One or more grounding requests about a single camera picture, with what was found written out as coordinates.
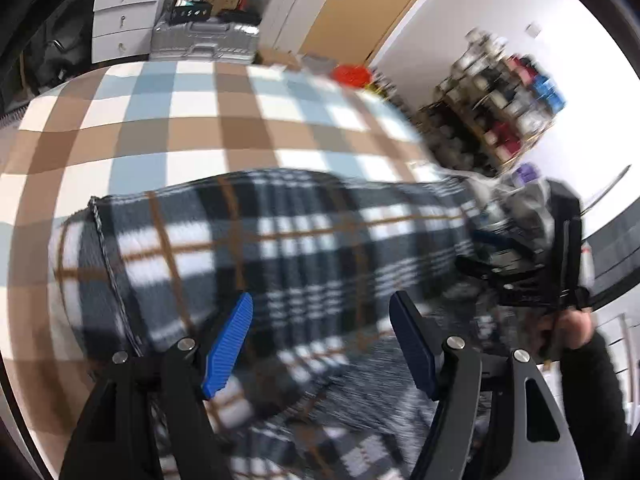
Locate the silver metal case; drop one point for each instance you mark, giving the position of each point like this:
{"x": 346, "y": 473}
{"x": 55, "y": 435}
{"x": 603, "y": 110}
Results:
{"x": 200, "y": 40}

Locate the red plastic container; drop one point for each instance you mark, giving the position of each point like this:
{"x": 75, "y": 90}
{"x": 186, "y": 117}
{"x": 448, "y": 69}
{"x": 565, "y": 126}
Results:
{"x": 352, "y": 74}

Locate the white tall cabinets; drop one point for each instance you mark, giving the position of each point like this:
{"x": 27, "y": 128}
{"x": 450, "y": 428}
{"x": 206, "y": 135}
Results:
{"x": 295, "y": 5}

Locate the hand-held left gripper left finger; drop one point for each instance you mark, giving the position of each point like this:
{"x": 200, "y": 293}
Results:
{"x": 230, "y": 345}

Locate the wooden wall panel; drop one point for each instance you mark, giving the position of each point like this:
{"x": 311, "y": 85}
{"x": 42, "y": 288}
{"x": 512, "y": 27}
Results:
{"x": 360, "y": 5}

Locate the white drawer cabinet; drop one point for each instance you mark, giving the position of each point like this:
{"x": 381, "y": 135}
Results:
{"x": 125, "y": 20}

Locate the black crate with clutter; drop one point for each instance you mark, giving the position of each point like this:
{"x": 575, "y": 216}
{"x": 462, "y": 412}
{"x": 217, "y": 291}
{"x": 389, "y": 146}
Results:
{"x": 192, "y": 10}

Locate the person's right hand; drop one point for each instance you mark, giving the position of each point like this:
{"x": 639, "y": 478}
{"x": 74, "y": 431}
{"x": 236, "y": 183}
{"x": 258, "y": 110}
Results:
{"x": 572, "y": 330}

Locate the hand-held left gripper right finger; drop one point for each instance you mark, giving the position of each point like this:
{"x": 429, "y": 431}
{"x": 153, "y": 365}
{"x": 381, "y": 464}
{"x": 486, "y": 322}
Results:
{"x": 411, "y": 345}

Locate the wooden shelf with clutter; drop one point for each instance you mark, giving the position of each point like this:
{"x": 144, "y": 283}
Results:
{"x": 490, "y": 110}

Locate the person's right forearm black sleeve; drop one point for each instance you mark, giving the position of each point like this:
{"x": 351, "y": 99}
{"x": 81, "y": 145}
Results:
{"x": 592, "y": 400}

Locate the black bag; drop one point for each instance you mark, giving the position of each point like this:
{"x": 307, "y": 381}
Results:
{"x": 55, "y": 50}

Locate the white wall switch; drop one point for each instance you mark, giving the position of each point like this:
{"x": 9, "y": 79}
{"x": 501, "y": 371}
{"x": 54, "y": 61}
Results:
{"x": 533, "y": 30}

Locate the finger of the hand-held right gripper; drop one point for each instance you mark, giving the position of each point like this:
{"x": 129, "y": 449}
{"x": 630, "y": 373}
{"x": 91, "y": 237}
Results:
{"x": 500, "y": 242}
{"x": 510, "y": 280}

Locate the brown blue checkered bed sheet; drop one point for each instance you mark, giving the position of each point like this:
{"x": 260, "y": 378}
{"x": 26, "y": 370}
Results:
{"x": 200, "y": 125}

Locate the black white plaid fleece garment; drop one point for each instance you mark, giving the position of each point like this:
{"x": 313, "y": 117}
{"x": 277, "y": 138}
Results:
{"x": 300, "y": 240}

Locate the purple bottle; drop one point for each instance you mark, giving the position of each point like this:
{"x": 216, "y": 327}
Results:
{"x": 526, "y": 174}

